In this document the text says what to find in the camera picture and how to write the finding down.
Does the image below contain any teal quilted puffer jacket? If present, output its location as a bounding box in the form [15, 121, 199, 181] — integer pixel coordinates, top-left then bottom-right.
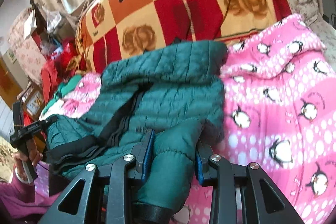
[46, 40, 227, 223]

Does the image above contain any magenta sleeve forearm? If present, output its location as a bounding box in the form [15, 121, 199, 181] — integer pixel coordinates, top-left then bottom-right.
[1, 169, 60, 223]

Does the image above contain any red clothes pile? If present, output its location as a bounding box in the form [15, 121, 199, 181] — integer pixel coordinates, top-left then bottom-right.
[41, 38, 87, 103]

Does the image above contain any person left hand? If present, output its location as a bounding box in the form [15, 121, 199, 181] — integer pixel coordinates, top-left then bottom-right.
[13, 139, 43, 172]

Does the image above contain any framed picture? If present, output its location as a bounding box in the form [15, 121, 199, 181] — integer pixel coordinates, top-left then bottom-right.
[22, 87, 45, 121]

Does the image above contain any green cloth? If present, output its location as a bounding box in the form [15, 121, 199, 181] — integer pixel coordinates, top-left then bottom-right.
[41, 75, 82, 115]

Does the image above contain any pink penguin fleece blanket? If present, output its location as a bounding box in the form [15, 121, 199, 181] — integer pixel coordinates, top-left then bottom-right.
[39, 13, 336, 224]

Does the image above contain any red orange rose blanket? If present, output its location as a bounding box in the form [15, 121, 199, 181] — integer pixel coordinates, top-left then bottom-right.
[68, 0, 291, 73]

